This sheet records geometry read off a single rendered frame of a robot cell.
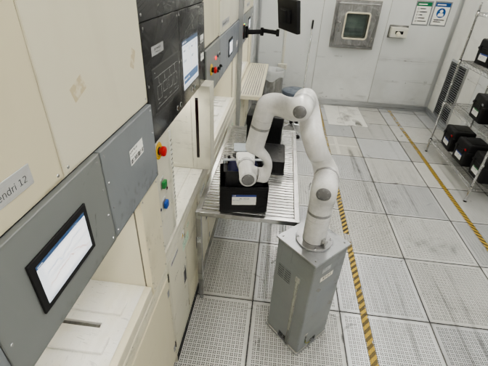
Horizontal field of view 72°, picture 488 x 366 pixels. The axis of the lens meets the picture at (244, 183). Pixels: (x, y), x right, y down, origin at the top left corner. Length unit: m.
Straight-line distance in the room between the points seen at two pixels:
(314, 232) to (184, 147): 0.94
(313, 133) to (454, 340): 1.77
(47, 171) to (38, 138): 0.07
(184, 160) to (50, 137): 1.47
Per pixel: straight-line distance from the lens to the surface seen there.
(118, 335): 1.36
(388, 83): 6.37
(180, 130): 2.06
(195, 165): 2.14
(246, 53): 4.87
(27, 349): 0.81
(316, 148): 1.50
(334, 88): 6.21
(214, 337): 2.32
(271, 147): 2.47
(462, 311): 2.93
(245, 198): 1.89
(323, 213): 1.66
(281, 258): 1.89
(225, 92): 3.45
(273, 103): 1.45
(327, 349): 2.36
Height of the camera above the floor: 1.95
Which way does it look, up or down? 32 degrees down
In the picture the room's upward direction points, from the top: 3 degrees clockwise
